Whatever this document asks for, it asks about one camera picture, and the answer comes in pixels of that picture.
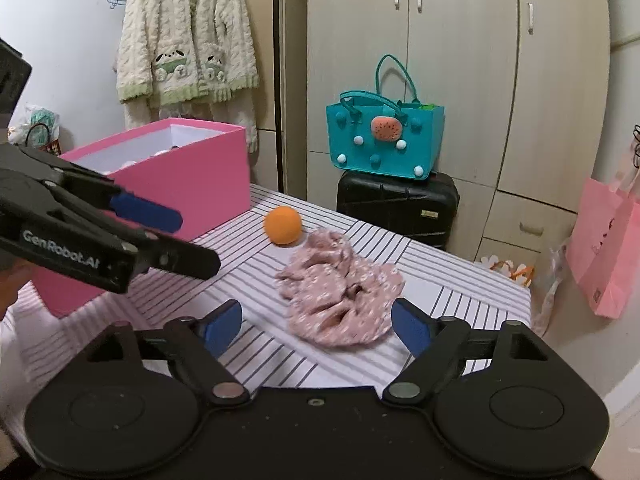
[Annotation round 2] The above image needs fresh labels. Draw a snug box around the pink floral cloth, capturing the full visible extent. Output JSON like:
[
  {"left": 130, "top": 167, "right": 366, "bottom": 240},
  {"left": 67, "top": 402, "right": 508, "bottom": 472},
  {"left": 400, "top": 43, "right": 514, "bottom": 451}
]
[{"left": 276, "top": 227, "right": 405, "bottom": 352}]

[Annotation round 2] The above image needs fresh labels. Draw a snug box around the clear plastic bag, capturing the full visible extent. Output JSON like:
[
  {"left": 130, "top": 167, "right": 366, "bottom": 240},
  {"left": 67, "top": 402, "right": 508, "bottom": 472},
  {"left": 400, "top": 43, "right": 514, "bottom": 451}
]
[{"left": 530, "top": 240, "right": 576, "bottom": 336}]

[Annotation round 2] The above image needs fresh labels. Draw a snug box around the teal felt tote bag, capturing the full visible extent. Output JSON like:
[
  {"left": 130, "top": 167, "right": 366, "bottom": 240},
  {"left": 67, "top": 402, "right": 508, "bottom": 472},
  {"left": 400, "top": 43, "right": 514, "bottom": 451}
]
[{"left": 326, "top": 54, "right": 445, "bottom": 180}]

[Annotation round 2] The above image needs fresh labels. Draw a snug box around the white orange fabric item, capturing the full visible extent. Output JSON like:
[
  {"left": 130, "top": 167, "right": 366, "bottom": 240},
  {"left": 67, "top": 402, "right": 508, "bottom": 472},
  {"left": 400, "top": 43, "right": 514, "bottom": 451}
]
[{"left": 480, "top": 255, "right": 536, "bottom": 288}]

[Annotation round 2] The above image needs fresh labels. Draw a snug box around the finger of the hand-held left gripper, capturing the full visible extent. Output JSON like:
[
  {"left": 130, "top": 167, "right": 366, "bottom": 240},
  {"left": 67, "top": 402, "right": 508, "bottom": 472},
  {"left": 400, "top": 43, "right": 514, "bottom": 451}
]
[
  {"left": 30, "top": 150, "right": 184, "bottom": 234},
  {"left": 0, "top": 180, "right": 221, "bottom": 295}
]

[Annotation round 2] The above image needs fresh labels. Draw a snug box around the white plastic shopping bag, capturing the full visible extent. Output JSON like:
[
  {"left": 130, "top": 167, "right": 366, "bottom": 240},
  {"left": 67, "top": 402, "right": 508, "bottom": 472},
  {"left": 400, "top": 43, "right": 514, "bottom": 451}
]
[{"left": 7, "top": 104, "right": 62, "bottom": 157}]

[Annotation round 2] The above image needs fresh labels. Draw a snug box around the pink paper bag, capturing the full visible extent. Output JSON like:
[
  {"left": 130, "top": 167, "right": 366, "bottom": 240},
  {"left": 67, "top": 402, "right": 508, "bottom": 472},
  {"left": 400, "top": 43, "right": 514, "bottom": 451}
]
[{"left": 566, "top": 167, "right": 640, "bottom": 320}]

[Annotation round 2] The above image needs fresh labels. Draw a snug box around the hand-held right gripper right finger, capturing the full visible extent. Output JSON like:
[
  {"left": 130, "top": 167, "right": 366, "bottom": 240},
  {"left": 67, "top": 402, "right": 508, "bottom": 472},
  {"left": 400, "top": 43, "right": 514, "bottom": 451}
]
[{"left": 382, "top": 297, "right": 551, "bottom": 405}]

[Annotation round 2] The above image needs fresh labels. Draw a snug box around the beige tall cabinet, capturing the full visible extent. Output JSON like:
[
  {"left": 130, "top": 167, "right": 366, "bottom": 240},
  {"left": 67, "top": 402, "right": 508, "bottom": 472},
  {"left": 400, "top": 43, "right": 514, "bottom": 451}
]
[{"left": 245, "top": 0, "right": 281, "bottom": 191}]

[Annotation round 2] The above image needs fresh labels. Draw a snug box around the pink storage box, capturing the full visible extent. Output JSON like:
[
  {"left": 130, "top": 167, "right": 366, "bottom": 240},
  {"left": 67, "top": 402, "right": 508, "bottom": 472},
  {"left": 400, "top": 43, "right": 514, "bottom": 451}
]
[{"left": 15, "top": 118, "right": 251, "bottom": 318}]

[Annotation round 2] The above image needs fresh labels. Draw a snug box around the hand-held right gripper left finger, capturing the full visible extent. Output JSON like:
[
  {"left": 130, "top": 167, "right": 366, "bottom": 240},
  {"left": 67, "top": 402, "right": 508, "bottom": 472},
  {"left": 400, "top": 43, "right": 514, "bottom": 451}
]
[{"left": 80, "top": 299, "right": 250, "bottom": 407}]

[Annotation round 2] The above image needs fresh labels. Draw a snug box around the beige wooden wardrobe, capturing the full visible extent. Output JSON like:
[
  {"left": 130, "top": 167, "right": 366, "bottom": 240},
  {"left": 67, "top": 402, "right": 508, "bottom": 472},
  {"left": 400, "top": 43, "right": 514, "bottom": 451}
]
[{"left": 272, "top": 0, "right": 613, "bottom": 281}]

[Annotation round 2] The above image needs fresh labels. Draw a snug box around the black suitcase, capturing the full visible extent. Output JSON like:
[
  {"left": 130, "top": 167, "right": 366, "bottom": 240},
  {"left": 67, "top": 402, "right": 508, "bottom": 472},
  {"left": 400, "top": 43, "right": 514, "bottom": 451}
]
[{"left": 336, "top": 170, "right": 460, "bottom": 251}]

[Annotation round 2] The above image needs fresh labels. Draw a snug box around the orange ball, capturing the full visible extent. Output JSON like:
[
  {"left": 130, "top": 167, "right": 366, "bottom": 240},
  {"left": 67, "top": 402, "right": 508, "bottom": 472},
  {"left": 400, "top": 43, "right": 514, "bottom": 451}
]
[{"left": 264, "top": 206, "right": 302, "bottom": 246}]

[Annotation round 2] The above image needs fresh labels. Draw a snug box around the white fleece robe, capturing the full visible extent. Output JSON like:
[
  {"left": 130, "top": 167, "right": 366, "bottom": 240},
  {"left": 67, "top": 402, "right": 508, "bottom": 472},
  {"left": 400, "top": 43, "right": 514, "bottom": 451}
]
[{"left": 116, "top": 0, "right": 261, "bottom": 153}]

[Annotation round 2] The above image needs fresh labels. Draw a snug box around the striped tablecloth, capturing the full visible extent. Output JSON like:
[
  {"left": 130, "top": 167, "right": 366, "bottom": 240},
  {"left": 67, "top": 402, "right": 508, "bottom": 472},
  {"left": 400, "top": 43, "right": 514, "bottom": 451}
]
[{"left": 0, "top": 183, "right": 532, "bottom": 396}]

